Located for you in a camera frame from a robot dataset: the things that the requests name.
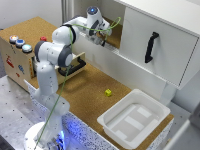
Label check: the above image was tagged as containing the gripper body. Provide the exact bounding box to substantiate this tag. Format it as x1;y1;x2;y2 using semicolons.
88;28;111;46

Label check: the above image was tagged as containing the white cabinet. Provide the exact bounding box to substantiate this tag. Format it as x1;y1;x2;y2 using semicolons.
63;0;200;108

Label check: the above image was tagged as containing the yellow block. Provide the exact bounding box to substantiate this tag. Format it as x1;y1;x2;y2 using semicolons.
104;88;113;98

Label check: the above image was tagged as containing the wooden drawer box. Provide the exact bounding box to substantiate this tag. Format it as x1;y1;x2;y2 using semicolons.
0;16;87;92

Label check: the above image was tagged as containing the green button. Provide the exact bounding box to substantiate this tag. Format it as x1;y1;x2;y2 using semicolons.
21;44;34;54

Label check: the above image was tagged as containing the white sliding door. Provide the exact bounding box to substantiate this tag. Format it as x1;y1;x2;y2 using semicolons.
118;6;200;90

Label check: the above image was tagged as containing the blue button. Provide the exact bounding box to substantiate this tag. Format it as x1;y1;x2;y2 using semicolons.
15;38;26;48

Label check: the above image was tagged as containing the red button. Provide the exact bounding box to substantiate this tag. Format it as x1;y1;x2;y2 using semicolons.
8;35;19;44

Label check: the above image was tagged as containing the white plastic box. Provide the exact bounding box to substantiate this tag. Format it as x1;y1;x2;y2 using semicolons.
96;88;172;150

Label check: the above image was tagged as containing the black drawer handle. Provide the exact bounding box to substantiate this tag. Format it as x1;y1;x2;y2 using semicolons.
57;56;87;77

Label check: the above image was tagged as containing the black door handle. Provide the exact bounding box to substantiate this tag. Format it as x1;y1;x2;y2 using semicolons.
144;31;160;64

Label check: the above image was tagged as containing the green cable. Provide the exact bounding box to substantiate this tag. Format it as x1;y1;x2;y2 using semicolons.
33;16;123;150

